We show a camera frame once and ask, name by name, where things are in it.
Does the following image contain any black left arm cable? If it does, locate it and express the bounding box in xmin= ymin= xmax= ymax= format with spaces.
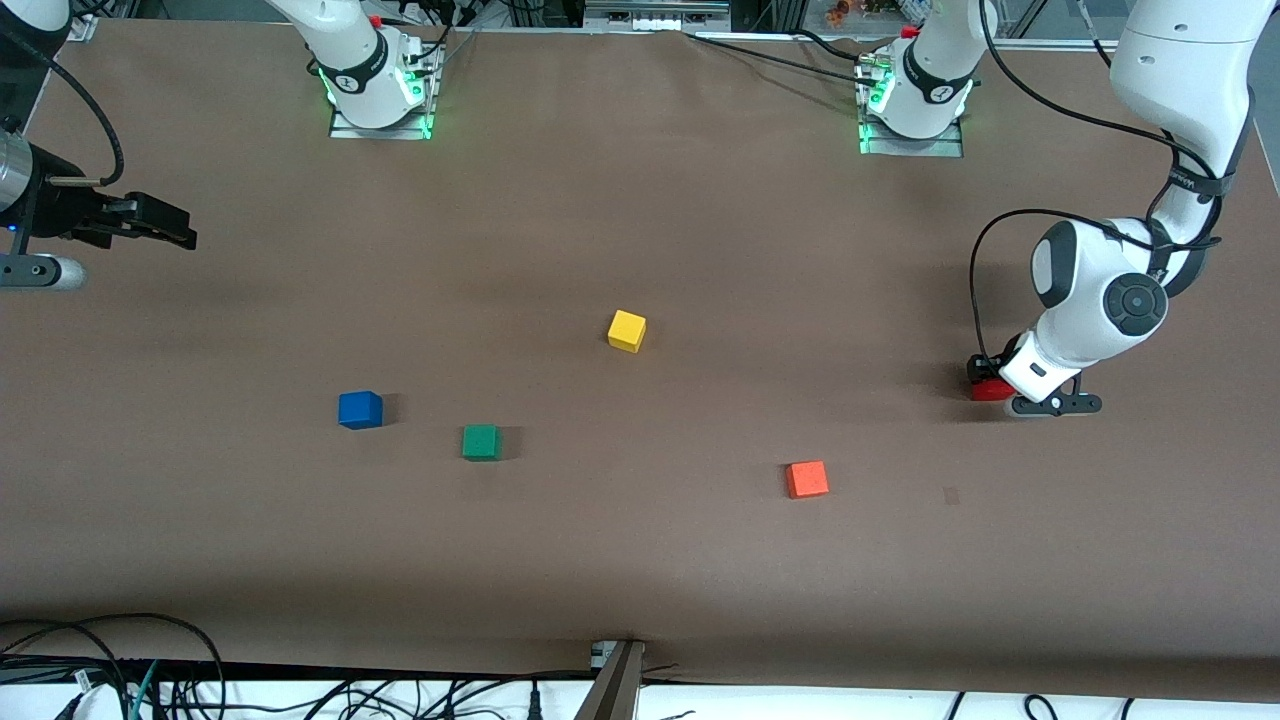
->
xmin=967 ymin=0 xmax=1227 ymax=367

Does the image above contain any green floor cable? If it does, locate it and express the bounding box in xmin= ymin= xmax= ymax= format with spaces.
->
xmin=124 ymin=660 xmax=162 ymax=720

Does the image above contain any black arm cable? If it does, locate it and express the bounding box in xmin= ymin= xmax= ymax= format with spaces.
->
xmin=0 ymin=28 xmax=125 ymax=187
xmin=967 ymin=0 xmax=1227 ymax=367

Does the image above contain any long black base cable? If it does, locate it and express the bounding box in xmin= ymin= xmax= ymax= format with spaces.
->
xmin=685 ymin=32 xmax=871 ymax=77

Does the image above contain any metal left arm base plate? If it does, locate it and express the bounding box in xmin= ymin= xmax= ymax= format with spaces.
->
xmin=858 ymin=55 xmax=966 ymax=158

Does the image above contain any black looped floor cable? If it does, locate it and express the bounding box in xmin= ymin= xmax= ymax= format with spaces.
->
xmin=0 ymin=613 xmax=227 ymax=720

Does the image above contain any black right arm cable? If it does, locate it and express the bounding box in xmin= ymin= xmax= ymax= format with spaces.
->
xmin=0 ymin=28 xmax=125 ymax=187

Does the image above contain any brown table cover sheet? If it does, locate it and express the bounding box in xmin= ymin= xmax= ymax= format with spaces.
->
xmin=0 ymin=18 xmax=1280 ymax=701

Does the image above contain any short black base cable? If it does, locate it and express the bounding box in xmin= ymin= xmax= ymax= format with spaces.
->
xmin=790 ymin=28 xmax=867 ymax=63

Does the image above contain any grey device with ports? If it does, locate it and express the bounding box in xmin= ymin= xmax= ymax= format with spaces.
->
xmin=585 ymin=0 xmax=732 ymax=33

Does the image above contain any blue cube block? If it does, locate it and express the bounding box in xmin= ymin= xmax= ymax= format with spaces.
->
xmin=338 ymin=390 xmax=384 ymax=431

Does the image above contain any aluminium frame rail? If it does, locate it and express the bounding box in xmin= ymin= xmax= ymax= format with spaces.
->
xmin=1000 ymin=37 xmax=1121 ymax=53

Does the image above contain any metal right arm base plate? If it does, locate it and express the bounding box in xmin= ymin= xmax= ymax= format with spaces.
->
xmin=330 ymin=45 xmax=442 ymax=141

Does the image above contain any grey metal profile post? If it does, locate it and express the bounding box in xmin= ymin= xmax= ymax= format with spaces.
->
xmin=575 ymin=640 xmax=646 ymax=720

